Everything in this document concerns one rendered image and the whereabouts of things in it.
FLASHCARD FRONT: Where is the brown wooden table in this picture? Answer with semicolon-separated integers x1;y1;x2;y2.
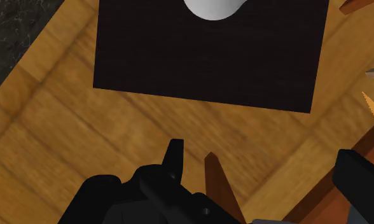
204;115;374;224

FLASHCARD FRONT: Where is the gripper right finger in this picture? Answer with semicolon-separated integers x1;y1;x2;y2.
331;148;374;224

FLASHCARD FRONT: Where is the black robot stand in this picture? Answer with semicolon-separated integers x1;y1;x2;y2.
92;0;330;115

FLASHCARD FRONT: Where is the orange serrated blade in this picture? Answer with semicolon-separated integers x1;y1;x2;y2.
361;91;374;122

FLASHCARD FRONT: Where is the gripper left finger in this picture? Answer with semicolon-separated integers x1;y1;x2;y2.
57;138;188;224

